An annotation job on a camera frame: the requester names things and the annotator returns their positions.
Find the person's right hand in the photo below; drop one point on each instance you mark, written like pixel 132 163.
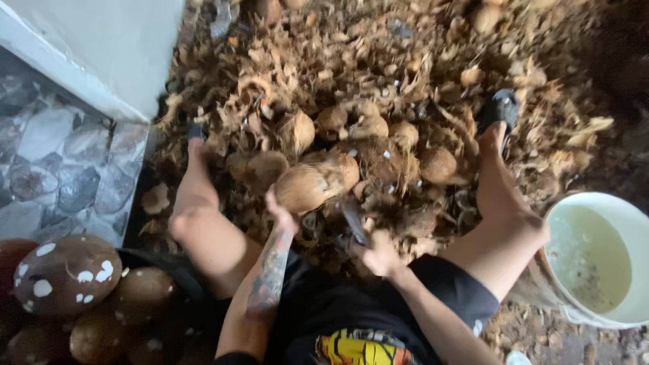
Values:
pixel 383 256

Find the person's left hand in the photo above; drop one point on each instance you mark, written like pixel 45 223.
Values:
pixel 282 219

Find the person's right fingers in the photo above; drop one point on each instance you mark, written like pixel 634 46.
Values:
pixel 366 251

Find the person's left fingers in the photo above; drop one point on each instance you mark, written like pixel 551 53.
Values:
pixel 273 198

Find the dark blade knife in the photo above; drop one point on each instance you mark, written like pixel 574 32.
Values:
pixel 353 222

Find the husked brown coconut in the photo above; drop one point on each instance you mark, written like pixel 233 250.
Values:
pixel 304 188

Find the black printed shirt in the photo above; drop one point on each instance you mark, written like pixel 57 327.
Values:
pixel 355 324

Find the person's left leg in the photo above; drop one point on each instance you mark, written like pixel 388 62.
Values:
pixel 203 228

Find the person's leg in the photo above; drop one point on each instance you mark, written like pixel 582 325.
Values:
pixel 499 223
pixel 203 228

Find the black sandal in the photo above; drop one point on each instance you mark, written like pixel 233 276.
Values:
pixel 196 131
pixel 499 109

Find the pile of fibrous brown coconuts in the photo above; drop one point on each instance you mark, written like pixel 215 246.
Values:
pixel 438 165

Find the person's right leg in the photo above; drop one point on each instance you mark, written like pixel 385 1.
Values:
pixel 499 223

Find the heap of coconut husk scraps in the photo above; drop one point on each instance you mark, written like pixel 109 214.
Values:
pixel 355 61

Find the pile of peeled dark coconuts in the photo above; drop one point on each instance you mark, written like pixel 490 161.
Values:
pixel 66 273

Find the white bucket of coconut water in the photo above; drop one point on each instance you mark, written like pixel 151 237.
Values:
pixel 593 258

